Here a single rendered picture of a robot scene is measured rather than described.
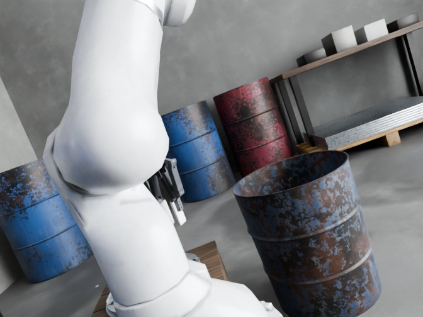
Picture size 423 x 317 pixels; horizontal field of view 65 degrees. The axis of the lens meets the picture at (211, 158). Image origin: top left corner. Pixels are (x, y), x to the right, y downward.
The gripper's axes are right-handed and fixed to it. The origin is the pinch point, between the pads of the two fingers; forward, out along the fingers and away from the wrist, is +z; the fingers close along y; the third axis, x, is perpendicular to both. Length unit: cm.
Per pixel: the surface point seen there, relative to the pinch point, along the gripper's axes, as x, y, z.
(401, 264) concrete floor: -56, -46, 56
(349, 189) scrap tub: -37, -39, 17
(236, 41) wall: -291, 65, -77
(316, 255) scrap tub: -25.4, -25.9, 31.1
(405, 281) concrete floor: -46, -46, 56
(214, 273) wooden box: -3.8, -3.0, 21.2
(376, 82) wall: -346, -52, 17
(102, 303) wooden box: 7.2, 32.0, 21.4
